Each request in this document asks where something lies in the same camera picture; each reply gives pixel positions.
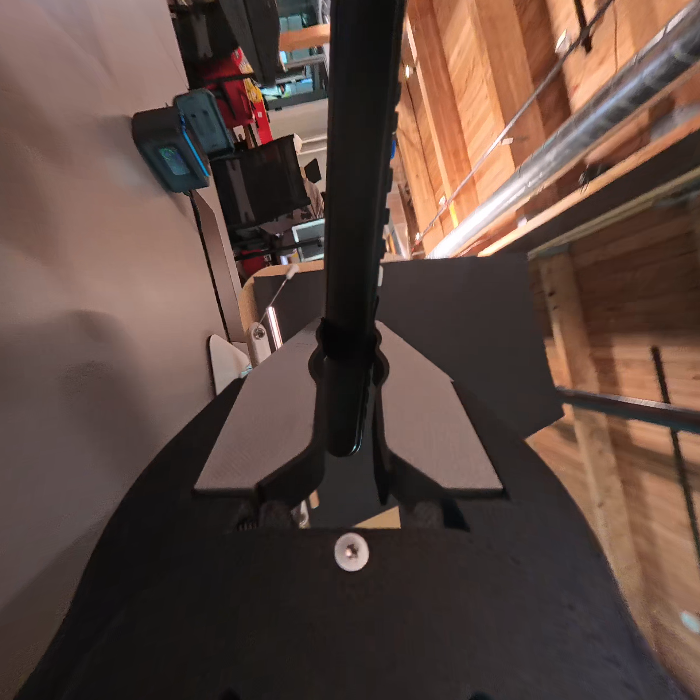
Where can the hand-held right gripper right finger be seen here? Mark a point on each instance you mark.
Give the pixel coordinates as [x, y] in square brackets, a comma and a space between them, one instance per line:
[437, 432]

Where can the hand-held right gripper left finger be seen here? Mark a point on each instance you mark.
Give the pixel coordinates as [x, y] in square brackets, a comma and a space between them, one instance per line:
[262, 432]

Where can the long black plastic tool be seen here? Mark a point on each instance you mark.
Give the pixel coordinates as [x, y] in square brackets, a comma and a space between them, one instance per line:
[355, 164]

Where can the black board on white stand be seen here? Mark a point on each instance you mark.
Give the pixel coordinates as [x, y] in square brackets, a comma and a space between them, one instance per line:
[465, 328]

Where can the black flat device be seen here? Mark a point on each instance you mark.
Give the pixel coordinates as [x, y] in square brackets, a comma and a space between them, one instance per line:
[221, 257]

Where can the black office chair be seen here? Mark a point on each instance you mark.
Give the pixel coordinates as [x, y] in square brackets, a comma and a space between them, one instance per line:
[262, 180]

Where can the black battery charging case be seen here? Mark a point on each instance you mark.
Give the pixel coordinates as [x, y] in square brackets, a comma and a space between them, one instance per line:
[169, 147]

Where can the red plastic tote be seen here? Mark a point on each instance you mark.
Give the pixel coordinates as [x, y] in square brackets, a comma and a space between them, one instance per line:
[235, 82]

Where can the black ceiling rail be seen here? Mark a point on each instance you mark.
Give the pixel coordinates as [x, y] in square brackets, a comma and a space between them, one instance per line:
[629, 407]

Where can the silver air duct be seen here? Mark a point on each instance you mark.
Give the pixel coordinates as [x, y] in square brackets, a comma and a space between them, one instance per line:
[574, 136]

